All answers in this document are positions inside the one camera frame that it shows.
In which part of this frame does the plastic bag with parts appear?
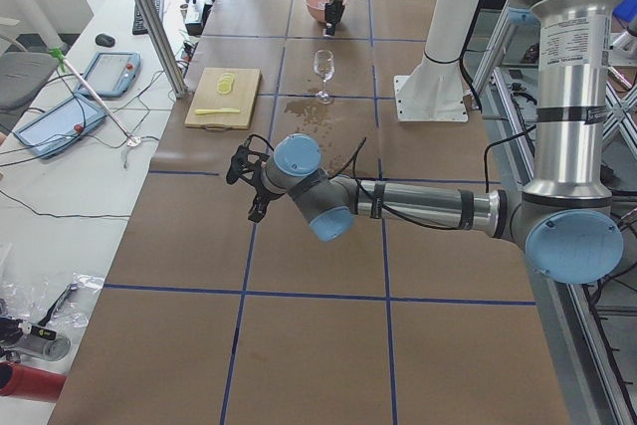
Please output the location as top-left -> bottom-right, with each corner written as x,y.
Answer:
1,243 -> 105,362

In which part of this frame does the black computer mouse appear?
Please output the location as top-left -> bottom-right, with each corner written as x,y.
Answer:
95,33 -> 115,48

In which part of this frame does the yellow plastic knife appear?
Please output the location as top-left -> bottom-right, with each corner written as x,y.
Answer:
194,107 -> 241,115

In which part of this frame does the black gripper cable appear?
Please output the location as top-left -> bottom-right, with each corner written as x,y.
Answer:
327,135 -> 469,232

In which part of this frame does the clear wine glass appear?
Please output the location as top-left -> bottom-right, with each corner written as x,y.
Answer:
314,50 -> 334,105

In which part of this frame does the metal grabber stick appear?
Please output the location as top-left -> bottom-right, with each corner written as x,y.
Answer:
49,48 -> 141,147

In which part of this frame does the grey office chair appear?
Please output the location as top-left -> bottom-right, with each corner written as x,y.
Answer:
1,52 -> 58,111

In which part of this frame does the bamboo cutting board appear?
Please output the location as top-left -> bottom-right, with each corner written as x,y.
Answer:
184,68 -> 261,129

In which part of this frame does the blue storage bin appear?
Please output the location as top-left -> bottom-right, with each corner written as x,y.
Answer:
613,0 -> 637,23

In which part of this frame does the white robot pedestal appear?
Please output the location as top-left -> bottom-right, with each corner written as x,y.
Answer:
394,0 -> 479,122

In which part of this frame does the black box device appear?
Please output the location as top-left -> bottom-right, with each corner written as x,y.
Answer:
184,0 -> 213,37

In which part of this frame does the blue teach pendant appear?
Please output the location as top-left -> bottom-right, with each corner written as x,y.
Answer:
82,52 -> 141,99
15,95 -> 106,159

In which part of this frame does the red cylinder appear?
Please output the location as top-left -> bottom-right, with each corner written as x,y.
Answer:
1,361 -> 67,403

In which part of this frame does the pink bowl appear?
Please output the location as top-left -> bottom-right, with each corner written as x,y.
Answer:
306,0 -> 348,24

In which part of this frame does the aluminium frame post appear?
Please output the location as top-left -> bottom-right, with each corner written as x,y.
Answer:
134,0 -> 188,99

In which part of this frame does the black keyboard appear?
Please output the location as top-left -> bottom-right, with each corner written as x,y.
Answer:
131,0 -> 165,36

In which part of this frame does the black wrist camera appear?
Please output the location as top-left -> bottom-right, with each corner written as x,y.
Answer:
248,187 -> 276,223

